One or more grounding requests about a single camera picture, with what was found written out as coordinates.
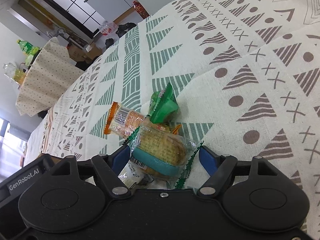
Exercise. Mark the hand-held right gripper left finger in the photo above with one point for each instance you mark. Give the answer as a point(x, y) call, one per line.
point(122, 158)

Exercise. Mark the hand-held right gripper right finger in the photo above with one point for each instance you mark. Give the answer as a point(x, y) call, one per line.
point(208, 159)

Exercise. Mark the teal-banded cracker packet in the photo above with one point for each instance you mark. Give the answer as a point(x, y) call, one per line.
point(162, 145)

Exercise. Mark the white wafer packet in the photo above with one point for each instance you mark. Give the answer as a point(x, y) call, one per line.
point(131, 176)

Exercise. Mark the orange-topped cracker packet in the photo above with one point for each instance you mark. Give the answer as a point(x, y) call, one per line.
point(125, 120)

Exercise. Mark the green snack packet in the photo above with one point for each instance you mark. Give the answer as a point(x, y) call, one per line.
point(163, 105)

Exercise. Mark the yellow bottle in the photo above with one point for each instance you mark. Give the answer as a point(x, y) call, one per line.
point(20, 76)

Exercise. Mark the printed triangle tablecloth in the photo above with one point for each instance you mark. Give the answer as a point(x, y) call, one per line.
point(225, 55)

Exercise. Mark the round table with dotted cloth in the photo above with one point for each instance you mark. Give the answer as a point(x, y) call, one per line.
point(47, 75)

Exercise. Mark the clear bottle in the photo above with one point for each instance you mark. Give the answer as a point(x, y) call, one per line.
point(9, 70)

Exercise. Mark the cardboard carton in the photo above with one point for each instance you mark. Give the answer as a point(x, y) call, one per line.
point(94, 50)
point(76, 52)

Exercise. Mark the black shoe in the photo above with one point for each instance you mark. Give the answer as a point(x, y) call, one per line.
point(126, 29)
point(109, 43)

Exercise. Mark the green bottle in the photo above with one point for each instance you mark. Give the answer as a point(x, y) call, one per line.
point(32, 56)
point(26, 46)

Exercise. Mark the clear plastic bag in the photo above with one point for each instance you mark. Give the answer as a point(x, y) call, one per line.
point(108, 27)

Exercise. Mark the red box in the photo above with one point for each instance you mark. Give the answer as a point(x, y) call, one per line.
point(140, 9)

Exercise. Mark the white cabinet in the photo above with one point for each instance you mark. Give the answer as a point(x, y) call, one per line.
point(110, 2)

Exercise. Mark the black framed window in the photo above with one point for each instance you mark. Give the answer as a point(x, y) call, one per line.
point(65, 5)

